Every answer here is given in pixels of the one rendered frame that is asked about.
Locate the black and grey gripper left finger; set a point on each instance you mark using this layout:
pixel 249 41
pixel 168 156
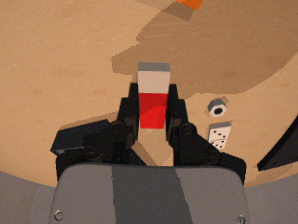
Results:
pixel 110 147

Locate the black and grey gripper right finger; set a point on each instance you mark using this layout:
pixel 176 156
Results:
pixel 192 148

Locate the dark grey rack of bins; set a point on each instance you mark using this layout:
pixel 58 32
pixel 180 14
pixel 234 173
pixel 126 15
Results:
pixel 79 136

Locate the white domino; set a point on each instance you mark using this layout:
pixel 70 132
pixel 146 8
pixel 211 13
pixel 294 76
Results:
pixel 218 134

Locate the grey hex nut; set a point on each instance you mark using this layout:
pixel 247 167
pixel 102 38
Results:
pixel 217 107

